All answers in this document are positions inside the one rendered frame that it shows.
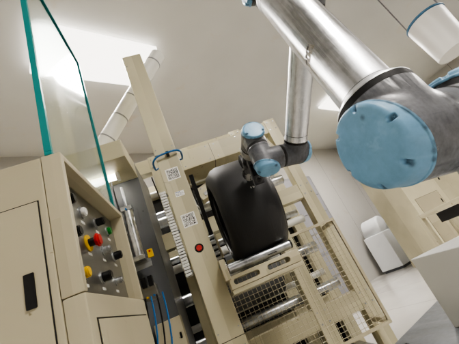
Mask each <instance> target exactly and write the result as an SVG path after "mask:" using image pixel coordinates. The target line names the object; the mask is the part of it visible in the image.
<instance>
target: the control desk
mask: <svg viewBox="0 0 459 344"><path fill-rule="evenodd" d="M0 344H155V342H154V337H153V334H152V329H151V327H150V322H149V319H148V314H147V311H146V307H145V303H144V300H143V294H142V291H141V287H140V284H139V279H138V276H137V271H136V267H135V263H134V260H133V255H132V252H131V249H130V244H129V241H128V236H127V233H126V228H125V225H124V220H123V217H122V214H121V213H120V212H119V211H118V210H117V209H116V208H115V207H114V206H113V205H112V204H111V203H110V202H109V201H108V200H107V199H106V198H105V197H104V196H103V195H102V194H101V193H100V192H99V191H98V190H97V189H96V188H95V187H94V186H93V185H92V184H91V183H90V182H89V181H88V180H87V179H86V178H85V177H84V176H83V175H82V174H81V173H80V172H79V171H78V170H77V169H76V168H75V167H74V166H73V165H72V164H71V163H70V162H69V161H68V160H67V159H66V158H65V157H64V156H63V155H62V154H61V153H60V152H57V153H54V154H50V155H48V156H43V157H41V159H39V158H38V159H35V160H31V161H29V162H24V163H22V164H18V165H15V166H13V167H8V168H6V169H2V170H0Z"/></svg>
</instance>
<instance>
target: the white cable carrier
mask: <svg viewBox="0 0 459 344"><path fill-rule="evenodd" d="M159 195H160V198H161V201H162V203H163V207H164V210H165V213H166V216H167V220H168V222H169V226H170V229H171V232H172V235H173V238H174V241H175V244H176V247H177V249H178V253H179V256H180V258H181V262H182V267H183V268H184V271H185V272H184V273H185V274H186V277H187V278H188V277H191V276H193V270H192V269H191V267H190V264H189V261H188V258H187V256H186V252H185V249H184V247H183V243H182V239H181V237H180V234H179V233H180V230H179V229H178V228H177V225H176V222H175V219H174V217H173V212H172V211H171V207H170V204H169V201H168V195H167V194H166V192H165V191H164V192H160V193H159Z"/></svg>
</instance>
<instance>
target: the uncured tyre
mask: <svg viewBox="0 0 459 344"><path fill-rule="evenodd" d="M242 169H243V168H242V167H241V166H240V164H239V162H238V160H236V161H233V162H230V163H227V164H224V165H221V166H219V167H216V168H214V169H212V170H211V171H210V172H209V174H208V176H207V177H206V189H207V193H208V198H209V202H210V206H211V208H212V212H213V214H214V218H215V220H216V222H217V226H218V228H219V231H220V233H221V236H222V238H223V241H224V242H225V245H226V247H227V249H228V251H229V252H230V254H231V256H232V257H233V259H234V261H238V260H240V259H243V258H245V257H248V256H250V255H252V254H255V253H258V252H260V251H261V250H264V249H267V248H269V247H271V246H274V245H276V244H279V243H281V242H284V241H286V240H288V222H287V218H286V213H285V211H284V208H283V204H282V202H281V199H280V197H279V194H278V192H277V189H276V188H275V185H274V184H273V182H272V180H271V178H270V177H264V181H265V182H264V183H262V184H259V185H257V186H255V187H256V188H254V189H253V190H250V188H249V186H250V185H252V184H253V180H251V181H247V180H246V179H245V178H244V177H243V176H242Z"/></svg>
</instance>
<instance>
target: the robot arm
mask: <svg viewBox="0 0 459 344"><path fill-rule="evenodd" d="M242 3H243V5H244V6H246V7H250V8H251V6H256V7H257V8H258V9H259V11H261V13H263V14H264V15H265V17H267V19H268V20H269V21H270V23H271V24H272V25H273V27H274V28H275V29H276V30H277V31H278V33H279V34H280V35H281V37H282V38H283V39H284V40H285V41H286V43H287V44H288V45H289V47H290V49H289V62H288V88H287V102H286V128H285V136H284V140H283V144H281V145H276V146H272V147H270V145H269V144H268V141H267V140H266V138H265V136H264V133H265V130H264V127H263V125H262V124H260V123H257V122H254V121H253V122H249V123H246V124H245V125H244V126H243V127H242V131H241V149H240V153H241V155H239V156H238V162H239V164H240V166H241V167H242V168H243V169H242V176H243V177H244V178H245V179H246V180H247V181H251V180H253V183H254V185H255V186H257V185H259V184H262V183H264V182H265V181H264V177H269V176H272V175H274V174H276V173H277V172H278V171H279V170H280V169H281V168H284V167H288V166H292V165H295V164H302V163H304V162H307V161H308V160H309V159H310V158H311V155H312V146H311V143H310V142H309V141H308V137H307V135H308V127H309V114H310V106H311V93H312V85H313V77H314V78H315V79H316V80H317V82H318V83H319V84H320V86H321V87H322V88H323V90H325V92H326V93H327V94H328V96H329V97H330V98H331V99H332V101H333V102H334V103H335V105H336V106H337V107H338V109H339V114H338V117H337V122H338V125H337V130H336V134H338V139H336V146H337V151H338V154H339V157H340V159H341V161H342V163H343V165H344V166H345V168H346V170H347V171H350V172H351V173H352V176H353V178H355V179H356V180H357V181H359V182H361V183H362V184H364V185H366V186H369V187H371V188H376V189H383V190H386V189H392V188H403V187H408V186H413V185H415V184H418V183H420V182H424V181H427V180H431V179H434V178H437V177H440V176H444V175H448V174H450V173H455V172H457V173H458V174H459V67H458V68H455V69H453V70H451V71H449V72H448V73H447V75H446V76H444V77H442V78H441V77H438V78H437V79H436V80H434V81H432V82H431V83H430V84H429V85H427V84H426V83H425V82H424V81H423V80H422V79H421V78H419V77H418V76H417V75H416V74H415V73H414V72H413V71H412V70H411V69H409V68H407V67H402V66H401V67H394V68H389V67H388V66H387V65H386V64H385V63H384V62H383V61H381V60H380V59H379V58H378V57H377V56H376V55H375V54H374V53H373V52H372V51H371V50H370V49H369V48H368V47H367V46H366V45H364V43H362V41H360V39H359V38H358V37H357V36H356V35H355V34H354V33H353V32H351V31H350V30H349V29H348V28H347V27H346V26H345V25H344V24H343V23H342V22H341V21H340V20H339V19H338V18H336V17H335V16H334V15H333V14H332V13H331V12H330V11H329V10H328V9H327V8H326V7H325V4H326V0H242ZM239 159H240V161H239Z"/></svg>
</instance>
